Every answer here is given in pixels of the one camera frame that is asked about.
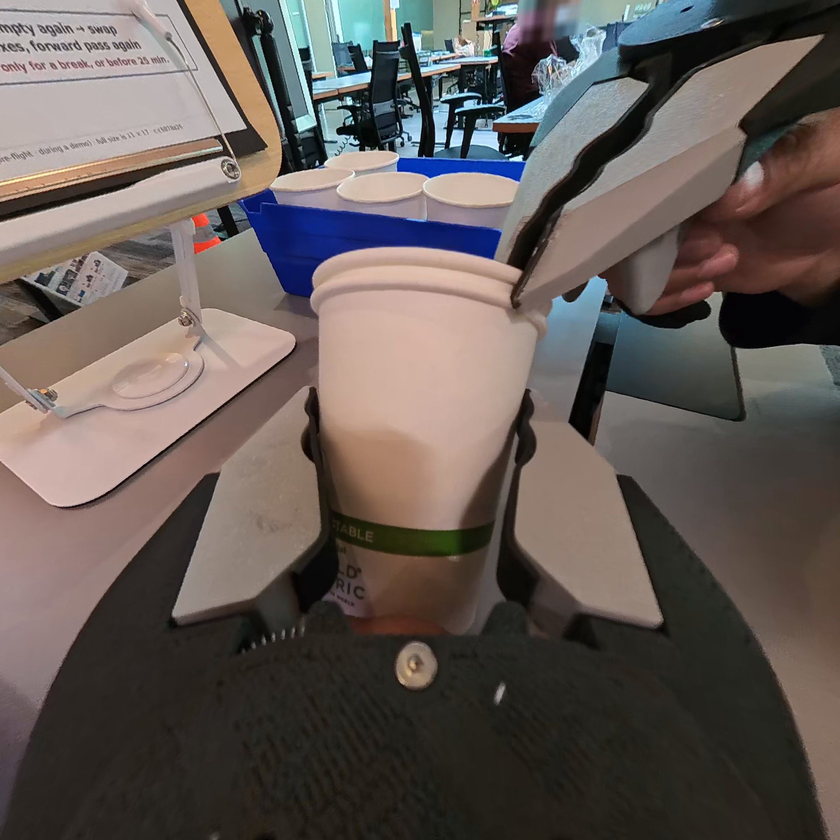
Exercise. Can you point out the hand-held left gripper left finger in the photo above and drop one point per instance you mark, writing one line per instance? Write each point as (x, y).
(256, 525)

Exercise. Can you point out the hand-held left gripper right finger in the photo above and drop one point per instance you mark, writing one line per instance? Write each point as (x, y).
(577, 525)

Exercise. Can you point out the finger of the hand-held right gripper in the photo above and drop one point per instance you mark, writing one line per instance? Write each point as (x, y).
(558, 131)
(656, 197)

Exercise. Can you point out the white paper cup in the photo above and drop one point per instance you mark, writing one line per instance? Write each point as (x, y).
(420, 394)
(407, 269)
(380, 200)
(361, 162)
(308, 193)
(469, 207)

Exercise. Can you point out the blue plastic bin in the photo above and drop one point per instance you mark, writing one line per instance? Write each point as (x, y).
(367, 243)

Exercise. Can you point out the person's right hand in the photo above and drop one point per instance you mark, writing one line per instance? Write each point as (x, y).
(774, 243)

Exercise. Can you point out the wooden office desk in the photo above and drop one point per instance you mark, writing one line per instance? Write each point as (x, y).
(518, 121)
(354, 80)

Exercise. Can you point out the clear plastic bags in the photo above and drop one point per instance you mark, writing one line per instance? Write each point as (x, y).
(561, 65)

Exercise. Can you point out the black office chair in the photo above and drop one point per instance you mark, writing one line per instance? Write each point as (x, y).
(380, 111)
(420, 85)

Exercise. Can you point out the wooden white document stand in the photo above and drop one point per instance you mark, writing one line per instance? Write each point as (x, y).
(131, 426)

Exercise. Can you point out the orange traffic cone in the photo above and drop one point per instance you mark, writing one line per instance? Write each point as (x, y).
(207, 236)

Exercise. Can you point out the printed photo leaflet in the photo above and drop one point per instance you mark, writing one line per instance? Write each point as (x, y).
(72, 279)

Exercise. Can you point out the printed instruction sheet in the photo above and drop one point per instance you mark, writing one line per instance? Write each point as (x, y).
(98, 98)

